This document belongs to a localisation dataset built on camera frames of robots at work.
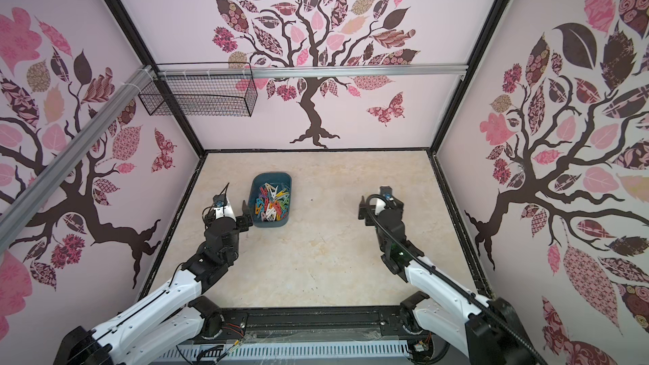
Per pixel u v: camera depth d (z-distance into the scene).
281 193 1.03
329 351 0.70
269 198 1.00
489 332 0.40
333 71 0.94
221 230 0.60
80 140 0.64
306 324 0.76
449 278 0.50
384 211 0.68
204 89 0.95
